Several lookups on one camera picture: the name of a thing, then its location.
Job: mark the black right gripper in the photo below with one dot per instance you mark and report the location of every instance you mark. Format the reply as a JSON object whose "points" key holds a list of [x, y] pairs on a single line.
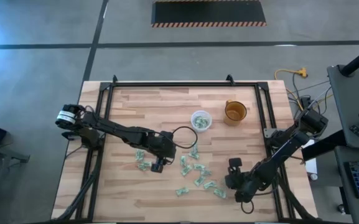
{"points": [[238, 182]]}

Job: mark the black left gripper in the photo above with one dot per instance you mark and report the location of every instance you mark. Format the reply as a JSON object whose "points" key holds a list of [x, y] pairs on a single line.
{"points": [[162, 144]]}

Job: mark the green white stevia packet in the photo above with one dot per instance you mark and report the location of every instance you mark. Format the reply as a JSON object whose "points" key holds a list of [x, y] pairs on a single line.
{"points": [[204, 123], [193, 155], [199, 180], [194, 148], [144, 165], [206, 172], [186, 170], [220, 193], [183, 160], [198, 122], [182, 191], [210, 185], [139, 155], [199, 167]]}

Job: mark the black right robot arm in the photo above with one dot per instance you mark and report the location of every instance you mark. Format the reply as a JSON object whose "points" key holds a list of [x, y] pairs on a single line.
{"points": [[275, 158]]}

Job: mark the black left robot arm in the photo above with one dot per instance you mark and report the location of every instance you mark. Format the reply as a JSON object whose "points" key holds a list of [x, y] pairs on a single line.
{"points": [[114, 129]]}

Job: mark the clear plastic cup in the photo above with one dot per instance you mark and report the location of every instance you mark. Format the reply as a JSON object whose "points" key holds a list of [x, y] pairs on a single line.
{"points": [[194, 113]]}

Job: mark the grey metal mounting plate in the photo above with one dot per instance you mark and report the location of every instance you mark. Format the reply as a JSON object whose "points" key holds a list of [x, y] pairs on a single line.
{"points": [[269, 133]]}

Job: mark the orange mug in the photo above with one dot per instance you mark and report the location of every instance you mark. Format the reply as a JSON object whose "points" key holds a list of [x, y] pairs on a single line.
{"points": [[235, 112]]}

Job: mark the white paper box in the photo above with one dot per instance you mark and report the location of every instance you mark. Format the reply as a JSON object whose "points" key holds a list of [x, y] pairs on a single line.
{"points": [[311, 165]]}

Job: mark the small white round cap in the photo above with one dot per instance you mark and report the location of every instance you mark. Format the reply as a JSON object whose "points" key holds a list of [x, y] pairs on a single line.
{"points": [[314, 176]]}

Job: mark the black desk support beam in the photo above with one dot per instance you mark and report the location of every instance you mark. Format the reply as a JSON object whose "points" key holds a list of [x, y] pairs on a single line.
{"points": [[322, 146]]}

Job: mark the dark grey desk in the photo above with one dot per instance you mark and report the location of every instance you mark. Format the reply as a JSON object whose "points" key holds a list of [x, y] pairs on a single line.
{"points": [[353, 214], [350, 102]]}

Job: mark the small black controller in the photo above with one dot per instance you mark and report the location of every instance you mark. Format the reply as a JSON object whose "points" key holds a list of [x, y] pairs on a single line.
{"points": [[357, 130]]}

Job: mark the black hazard-striped floor mat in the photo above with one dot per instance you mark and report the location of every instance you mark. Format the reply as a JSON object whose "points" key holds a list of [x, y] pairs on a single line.
{"points": [[208, 12]]}

